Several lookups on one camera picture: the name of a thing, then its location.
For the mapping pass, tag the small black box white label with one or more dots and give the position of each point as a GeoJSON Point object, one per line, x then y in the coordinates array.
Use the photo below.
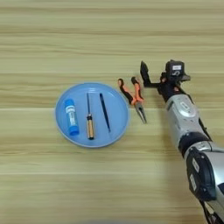
{"type": "Point", "coordinates": [175, 70]}

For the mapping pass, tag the blue glue stick white label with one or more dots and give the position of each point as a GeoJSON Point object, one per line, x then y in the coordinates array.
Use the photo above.
{"type": "Point", "coordinates": [71, 116]}

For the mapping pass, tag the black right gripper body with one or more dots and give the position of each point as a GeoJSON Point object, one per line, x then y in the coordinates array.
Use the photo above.
{"type": "Point", "coordinates": [169, 89]}

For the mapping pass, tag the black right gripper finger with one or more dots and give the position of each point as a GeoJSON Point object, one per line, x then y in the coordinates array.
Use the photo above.
{"type": "Point", "coordinates": [145, 73]}

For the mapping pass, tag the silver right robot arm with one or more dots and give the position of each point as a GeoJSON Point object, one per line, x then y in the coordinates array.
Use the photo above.
{"type": "Point", "coordinates": [183, 119]}

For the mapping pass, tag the orange black needle-nose pliers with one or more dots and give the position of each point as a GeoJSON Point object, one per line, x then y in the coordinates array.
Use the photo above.
{"type": "Point", "coordinates": [137, 97]}

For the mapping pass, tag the black pen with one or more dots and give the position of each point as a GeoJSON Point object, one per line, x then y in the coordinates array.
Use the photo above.
{"type": "Point", "coordinates": [104, 110]}

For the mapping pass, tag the round light blue plate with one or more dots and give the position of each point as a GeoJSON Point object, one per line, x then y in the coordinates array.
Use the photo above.
{"type": "Point", "coordinates": [116, 116]}

